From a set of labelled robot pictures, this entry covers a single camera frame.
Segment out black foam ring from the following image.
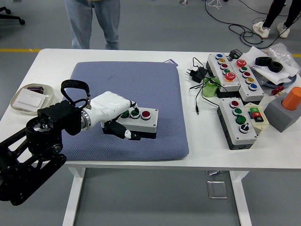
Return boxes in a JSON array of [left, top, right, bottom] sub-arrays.
[[269, 61, 284, 73], [255, 56, 271, 66]]

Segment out black power adapter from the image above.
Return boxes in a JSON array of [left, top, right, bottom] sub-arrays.
[[185, 66, 208, 83]]

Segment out grey five-button control box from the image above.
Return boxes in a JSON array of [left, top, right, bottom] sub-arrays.
[[229, 58, 265, 102], [206, 53, 242, 98]]

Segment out white table leg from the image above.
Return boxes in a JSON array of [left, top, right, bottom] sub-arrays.
[[62, 167, 87, 226], [229, 170, 253, 226]]

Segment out silver floor socket plate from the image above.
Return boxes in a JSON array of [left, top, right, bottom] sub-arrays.
[[206, 180, 229, 200], [206, 169, 224, 177]]

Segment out white wall switch plate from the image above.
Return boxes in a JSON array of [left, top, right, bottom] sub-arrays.
[[13, 90, 47, 109]]

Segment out grey block holder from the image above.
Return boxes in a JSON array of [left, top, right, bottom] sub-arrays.
[[263, 91, 301, 134]]

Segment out black floor cable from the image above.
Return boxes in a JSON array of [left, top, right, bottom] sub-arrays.
[[204, 0, 291, 49]]

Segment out black terminal module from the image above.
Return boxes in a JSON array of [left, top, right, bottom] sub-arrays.
[[228, 48, 244, 60]]

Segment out black office chair base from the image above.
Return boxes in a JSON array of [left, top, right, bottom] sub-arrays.
[[0, 6, 26, 25]]

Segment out white foam sheet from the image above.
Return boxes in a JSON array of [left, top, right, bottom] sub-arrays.
[[239, 46, 300, 85]]

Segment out person with white shoes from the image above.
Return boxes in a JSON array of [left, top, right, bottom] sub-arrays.
[[253, 0, 301, 40]]

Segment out green cylinder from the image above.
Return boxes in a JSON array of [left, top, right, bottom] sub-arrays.
[[202, 77, 221, 98]]

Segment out white floor cable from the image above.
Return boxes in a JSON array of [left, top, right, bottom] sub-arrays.
[[206, 0, 223, 11]]

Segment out blue-grey fabric mat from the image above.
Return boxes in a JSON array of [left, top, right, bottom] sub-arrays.
[[47, 61, 190, 162]]

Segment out dark red small cylinder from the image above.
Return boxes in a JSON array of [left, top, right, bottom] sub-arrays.
[[27, 86, 45, 94]]

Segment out grey four-button control box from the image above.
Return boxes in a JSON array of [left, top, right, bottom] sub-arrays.
[[101, 106, 159, 139], [216, 97, 258, 151]]

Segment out clear bubble wrap bag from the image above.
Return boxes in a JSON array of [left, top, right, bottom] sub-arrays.
[[262, 43, 301, 76]]

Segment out beige shallow tray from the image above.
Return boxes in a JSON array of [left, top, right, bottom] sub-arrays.
[[10, 83, 55, 116]]

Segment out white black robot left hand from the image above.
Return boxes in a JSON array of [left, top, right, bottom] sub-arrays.
[[88, 91, 142, 141]]

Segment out blue round plate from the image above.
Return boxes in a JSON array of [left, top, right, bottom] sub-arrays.
[[257, 73, 301, 89]]

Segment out black adapter cord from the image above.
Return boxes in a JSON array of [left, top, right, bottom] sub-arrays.
[[189, 57, 226, 115]]

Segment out cream three-button switch box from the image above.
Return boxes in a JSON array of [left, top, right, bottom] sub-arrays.
[[244, 103, 270, 136]]

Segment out orange cylinder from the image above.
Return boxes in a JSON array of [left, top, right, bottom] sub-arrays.
[[281, 86, 301, 111]]

